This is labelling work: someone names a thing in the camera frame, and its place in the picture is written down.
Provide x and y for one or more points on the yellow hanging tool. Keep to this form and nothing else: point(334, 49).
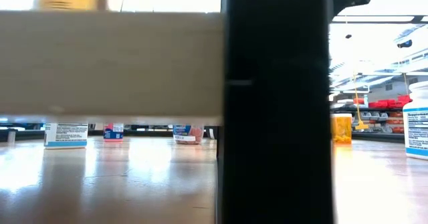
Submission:
point(358, 117)

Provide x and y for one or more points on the beige wooden shelf board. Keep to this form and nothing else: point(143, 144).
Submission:
point(110, 63)

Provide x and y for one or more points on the black shelf post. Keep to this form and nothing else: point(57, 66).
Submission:
point(277, 117)

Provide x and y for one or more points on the pink bottle white cap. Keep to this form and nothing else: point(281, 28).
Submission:
point(113, 132)

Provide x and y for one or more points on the black ceiling fixture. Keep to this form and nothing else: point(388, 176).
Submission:
point(405, 44)

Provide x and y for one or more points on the large white supplement bottle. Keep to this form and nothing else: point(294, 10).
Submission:
point(417, 123)

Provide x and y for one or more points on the grey rail clamp lever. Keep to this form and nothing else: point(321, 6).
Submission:
point(11, 136)

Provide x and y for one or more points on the clear bottle blue lid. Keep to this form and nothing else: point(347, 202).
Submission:
point(188, 134)

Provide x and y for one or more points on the storage rack with red bins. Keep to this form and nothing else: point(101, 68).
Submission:
point(384, 117)

